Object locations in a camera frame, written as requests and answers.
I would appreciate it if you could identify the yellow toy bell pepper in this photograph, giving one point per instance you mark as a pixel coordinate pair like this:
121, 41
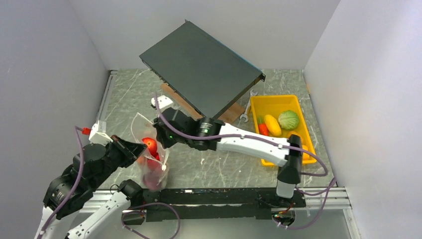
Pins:
306, 156

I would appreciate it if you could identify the green toy cabbage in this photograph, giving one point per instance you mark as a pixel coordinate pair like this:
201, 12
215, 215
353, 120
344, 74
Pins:
288, 120

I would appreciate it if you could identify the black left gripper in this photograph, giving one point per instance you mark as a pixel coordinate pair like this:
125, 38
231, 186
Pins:
138, 149

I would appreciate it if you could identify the purple toy onion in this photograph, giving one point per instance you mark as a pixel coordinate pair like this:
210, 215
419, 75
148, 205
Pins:
152, 181

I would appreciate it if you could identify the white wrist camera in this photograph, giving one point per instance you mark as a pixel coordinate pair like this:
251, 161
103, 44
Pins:
98, 134
163, 102

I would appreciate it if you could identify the red toy bell pepper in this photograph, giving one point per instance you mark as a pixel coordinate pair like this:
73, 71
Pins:
154, 164

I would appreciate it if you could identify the orange toy fruit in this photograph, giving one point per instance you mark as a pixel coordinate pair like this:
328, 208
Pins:
290, 133

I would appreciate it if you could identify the red toy apple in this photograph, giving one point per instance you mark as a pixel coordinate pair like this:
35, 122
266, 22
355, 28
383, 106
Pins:
151, 145

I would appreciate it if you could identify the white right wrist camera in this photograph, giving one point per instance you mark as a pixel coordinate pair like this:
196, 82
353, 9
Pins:
163, 102

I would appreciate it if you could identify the clear dotted zip bag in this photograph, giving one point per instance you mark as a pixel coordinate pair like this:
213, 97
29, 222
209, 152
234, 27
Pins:
141, 127

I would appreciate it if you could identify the dark grey server chassis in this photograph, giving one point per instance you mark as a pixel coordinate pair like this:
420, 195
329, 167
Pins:
204, 72

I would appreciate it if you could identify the yellow plastic tray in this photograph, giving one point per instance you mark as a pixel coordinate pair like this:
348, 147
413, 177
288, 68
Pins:
274, 105

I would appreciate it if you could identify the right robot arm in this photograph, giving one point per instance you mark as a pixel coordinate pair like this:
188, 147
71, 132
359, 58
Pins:
285, 153

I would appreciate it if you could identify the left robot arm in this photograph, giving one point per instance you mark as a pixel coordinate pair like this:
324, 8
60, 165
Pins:
90, 168

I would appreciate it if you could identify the orange toy carrot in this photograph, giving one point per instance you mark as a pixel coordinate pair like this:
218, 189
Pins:
263, 130

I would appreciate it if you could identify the aluminium side rail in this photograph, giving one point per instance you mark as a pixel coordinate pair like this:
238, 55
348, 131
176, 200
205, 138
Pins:
101, 115

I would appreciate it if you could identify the wooden board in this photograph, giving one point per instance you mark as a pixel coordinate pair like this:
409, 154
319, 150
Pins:
229, 116

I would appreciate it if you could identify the silver open-end wrench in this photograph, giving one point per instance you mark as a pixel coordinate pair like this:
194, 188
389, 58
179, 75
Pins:
245, 116

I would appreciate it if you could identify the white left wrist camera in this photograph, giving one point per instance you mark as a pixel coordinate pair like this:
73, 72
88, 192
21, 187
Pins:
98, 134

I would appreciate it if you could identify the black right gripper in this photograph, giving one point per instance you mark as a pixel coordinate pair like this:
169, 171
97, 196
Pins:
167, 143

